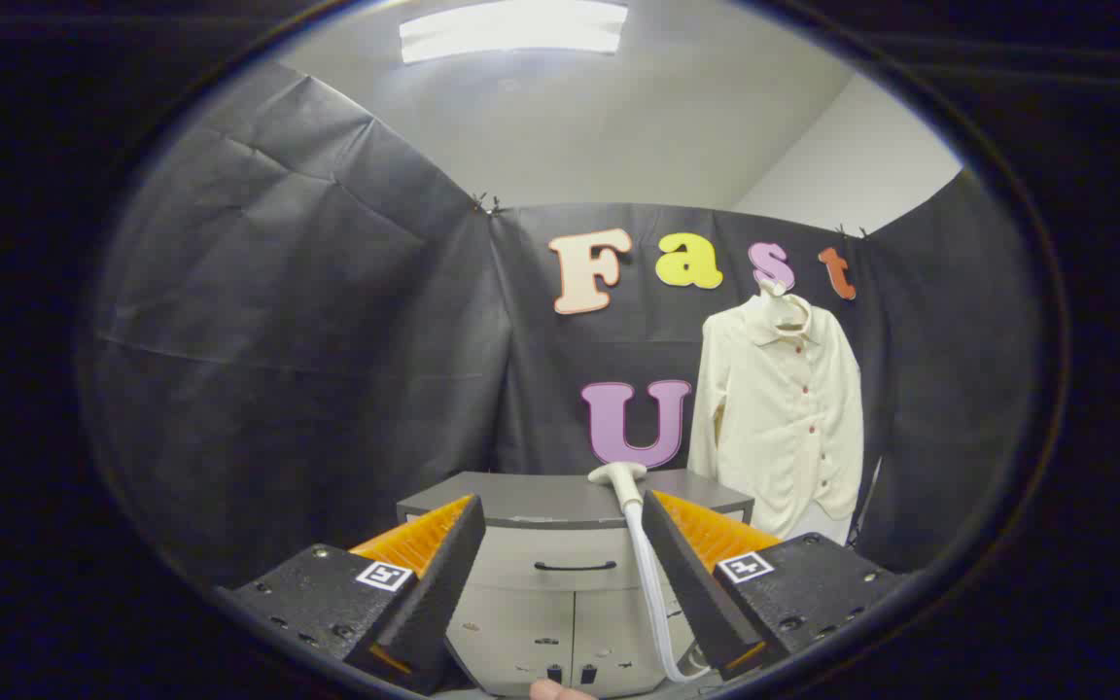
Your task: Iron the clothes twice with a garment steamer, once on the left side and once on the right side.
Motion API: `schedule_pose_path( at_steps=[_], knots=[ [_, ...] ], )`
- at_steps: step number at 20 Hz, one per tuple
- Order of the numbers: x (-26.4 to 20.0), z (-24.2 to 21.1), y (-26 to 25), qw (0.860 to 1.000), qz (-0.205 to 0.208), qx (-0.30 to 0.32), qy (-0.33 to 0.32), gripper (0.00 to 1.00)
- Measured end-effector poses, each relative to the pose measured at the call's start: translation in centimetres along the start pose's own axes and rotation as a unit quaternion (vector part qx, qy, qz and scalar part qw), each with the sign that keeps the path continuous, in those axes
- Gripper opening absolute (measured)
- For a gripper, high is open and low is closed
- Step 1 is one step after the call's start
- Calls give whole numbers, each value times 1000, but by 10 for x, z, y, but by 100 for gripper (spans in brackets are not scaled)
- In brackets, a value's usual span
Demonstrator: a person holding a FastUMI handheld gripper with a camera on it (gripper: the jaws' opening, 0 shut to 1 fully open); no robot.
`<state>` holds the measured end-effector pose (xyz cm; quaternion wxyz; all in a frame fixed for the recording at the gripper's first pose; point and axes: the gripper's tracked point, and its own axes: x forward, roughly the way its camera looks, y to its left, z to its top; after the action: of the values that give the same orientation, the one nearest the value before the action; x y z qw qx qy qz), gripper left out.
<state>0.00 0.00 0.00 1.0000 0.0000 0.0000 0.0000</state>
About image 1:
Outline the black backdrop cloth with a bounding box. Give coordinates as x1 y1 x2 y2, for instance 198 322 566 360
84 60 1042 584

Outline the white clothes hanger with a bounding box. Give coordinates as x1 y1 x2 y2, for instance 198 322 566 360
757 277 814 336

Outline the white garment steamer head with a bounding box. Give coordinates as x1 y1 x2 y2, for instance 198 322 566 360
587 462 650 516

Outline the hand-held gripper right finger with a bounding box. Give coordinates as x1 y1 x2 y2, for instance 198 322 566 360
640 489 911 682

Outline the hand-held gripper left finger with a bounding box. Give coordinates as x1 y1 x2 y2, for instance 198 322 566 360
220 494 488 696

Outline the cream button shirt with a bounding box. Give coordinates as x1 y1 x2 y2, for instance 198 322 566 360
686 292 865 541

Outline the ceiling light panel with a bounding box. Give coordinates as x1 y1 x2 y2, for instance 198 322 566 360
399 0 629 65

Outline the grey cabinet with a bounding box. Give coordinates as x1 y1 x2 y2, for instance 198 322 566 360
397 470 755 699

